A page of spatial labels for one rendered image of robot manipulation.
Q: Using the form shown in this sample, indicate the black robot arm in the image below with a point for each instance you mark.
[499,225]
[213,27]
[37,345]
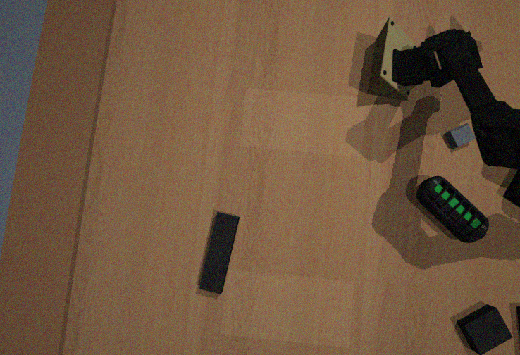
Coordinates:
[495,124]

